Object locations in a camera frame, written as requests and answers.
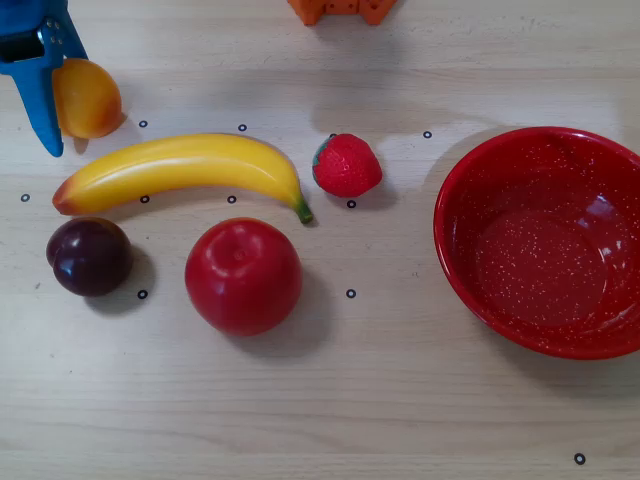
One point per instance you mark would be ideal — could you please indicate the yellow orange toy peach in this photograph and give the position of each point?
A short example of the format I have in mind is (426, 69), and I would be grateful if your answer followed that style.
(90, 100)

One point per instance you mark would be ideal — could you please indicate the red toy apple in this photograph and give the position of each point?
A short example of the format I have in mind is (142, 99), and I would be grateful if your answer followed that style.
(242, 277)

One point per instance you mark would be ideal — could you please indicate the red toy strawberry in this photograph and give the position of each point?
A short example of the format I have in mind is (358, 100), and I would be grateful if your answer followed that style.
(347, 167)

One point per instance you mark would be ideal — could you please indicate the red speckled enamel bowl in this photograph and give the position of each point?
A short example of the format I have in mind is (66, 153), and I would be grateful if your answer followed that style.
(540, 260)

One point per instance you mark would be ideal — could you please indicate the dark purple toy plum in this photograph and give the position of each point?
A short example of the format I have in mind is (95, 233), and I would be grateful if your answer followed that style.
(90, 260)

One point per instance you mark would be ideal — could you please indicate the yellow toy banana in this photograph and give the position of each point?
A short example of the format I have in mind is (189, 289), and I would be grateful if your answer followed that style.
(190, 165)

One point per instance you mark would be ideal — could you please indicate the orange robot arm base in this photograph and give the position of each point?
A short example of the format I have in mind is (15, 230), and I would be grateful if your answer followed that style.
(345, 9)

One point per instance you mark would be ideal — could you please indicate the blue gripper black motor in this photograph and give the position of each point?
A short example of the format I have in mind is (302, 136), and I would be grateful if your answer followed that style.
(31, 75)

